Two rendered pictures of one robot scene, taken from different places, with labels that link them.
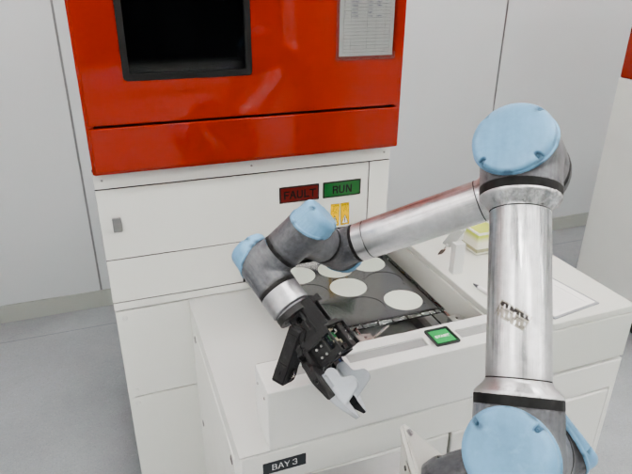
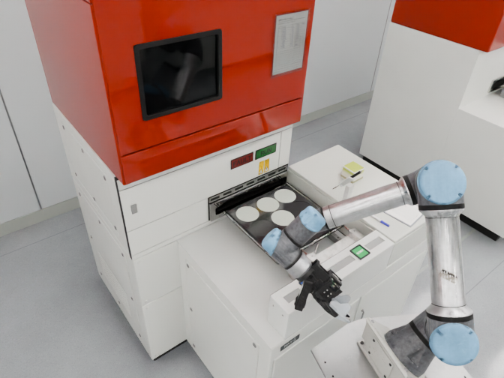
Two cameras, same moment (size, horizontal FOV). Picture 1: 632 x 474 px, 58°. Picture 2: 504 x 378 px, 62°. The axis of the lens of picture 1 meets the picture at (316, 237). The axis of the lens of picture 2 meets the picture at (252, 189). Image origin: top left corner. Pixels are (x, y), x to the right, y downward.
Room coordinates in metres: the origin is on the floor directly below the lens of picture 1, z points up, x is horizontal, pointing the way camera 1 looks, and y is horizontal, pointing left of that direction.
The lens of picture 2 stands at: (0.11, 0.48, 2.09)
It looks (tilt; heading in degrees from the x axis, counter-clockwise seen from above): 38 degrees down; 341
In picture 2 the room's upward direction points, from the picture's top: 3 degrees clockwise
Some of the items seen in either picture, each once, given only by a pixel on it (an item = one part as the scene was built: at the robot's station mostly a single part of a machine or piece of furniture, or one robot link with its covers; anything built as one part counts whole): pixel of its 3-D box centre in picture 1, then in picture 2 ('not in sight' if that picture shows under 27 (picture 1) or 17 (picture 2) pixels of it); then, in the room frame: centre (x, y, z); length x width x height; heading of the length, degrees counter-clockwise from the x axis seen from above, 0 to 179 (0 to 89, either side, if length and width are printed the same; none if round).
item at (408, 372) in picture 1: (387, 376); (333, 280); (0.97, -0.15, 0.89); 0.55 x 0.09 x 0.14; 110
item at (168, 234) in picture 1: (255, 224); (215, 184); (1.48, 0.17, 1.02); 0.82 x 0.03 x 0.40; 110
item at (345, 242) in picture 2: not in sight; (328, 259); (1.09, -0.20, 0.87); 0.36 x 0.08 x 0.03; 110
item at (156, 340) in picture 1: (238, 338); (183, 241); (1.80, 0.29, 0.41); 0.82 x 0.71 x 0.82; 110
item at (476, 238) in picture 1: (481, 238); (352, 172); (1.44, -0.46, 1.00); 0.07 x 0.07 x 0.07; 21
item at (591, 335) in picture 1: (490, 282); (359, 198); (1.38, -0.48, 0.89); 0.62 x 0.35 x 0.14; 20
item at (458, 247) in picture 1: (454, 245); (346, 186); (1.32, -0.36, 1.03); 0.06 x 0.04 x 0.13; 20
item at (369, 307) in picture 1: (348, 288); (283, 218); (1.34, -0.09, 0.90); 0.34 x 0.34 x 0.01; 20
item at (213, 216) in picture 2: not in sight; (250, 194); (1.53, 0.00, 0.89); 0.44 x 0.02 x 0.10; 110
